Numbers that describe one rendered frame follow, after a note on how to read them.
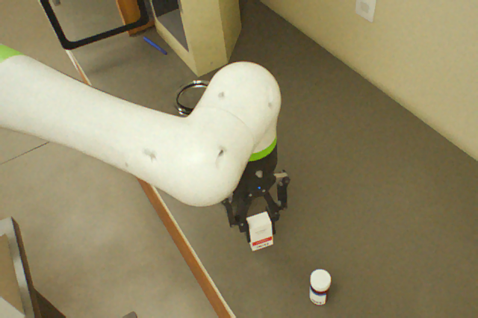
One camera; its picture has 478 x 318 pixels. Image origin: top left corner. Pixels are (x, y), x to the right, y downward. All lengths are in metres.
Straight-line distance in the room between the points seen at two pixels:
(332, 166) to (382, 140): 0.16
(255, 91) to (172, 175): 0.16
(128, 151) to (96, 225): 1.79
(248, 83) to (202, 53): 0.80
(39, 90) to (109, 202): 1.78
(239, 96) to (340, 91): 0.78
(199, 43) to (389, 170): 0.66
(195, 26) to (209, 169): 0.85
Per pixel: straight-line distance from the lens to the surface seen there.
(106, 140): 0.58
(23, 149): 2.91
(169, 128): 0.55
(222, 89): 0.59
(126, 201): 2.37
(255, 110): 0.58
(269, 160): 0.69
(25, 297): 1.11
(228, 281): 0.97
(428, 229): 1.07
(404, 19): 1.23
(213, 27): 1.36
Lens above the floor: 1.82
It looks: 50 degrees down
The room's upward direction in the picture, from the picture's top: 9 degrees counter-clockwise
